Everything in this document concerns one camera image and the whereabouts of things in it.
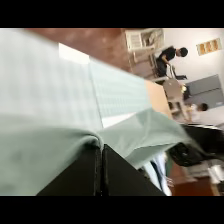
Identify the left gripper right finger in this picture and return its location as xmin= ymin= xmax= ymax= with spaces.
xmin=101 ymin=143 xmax=166 ymax=197

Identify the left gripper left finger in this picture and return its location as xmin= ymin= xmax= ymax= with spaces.
xmin=36 ymin=145 xmax=103 ymax=197

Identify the heap of clothes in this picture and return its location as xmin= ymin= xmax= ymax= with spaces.
xmin=142 ymin=152 xmax=175 ymax=197

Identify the pale green garment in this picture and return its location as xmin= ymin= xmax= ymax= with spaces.
xmin=0 ymin=107 xmax=202 ymax=197

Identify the person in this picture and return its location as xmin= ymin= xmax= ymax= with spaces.
xmin=185 ymin=102 xmax=210 ymax=124
xmin=155 ymin=46 xmax=190 ymax=80

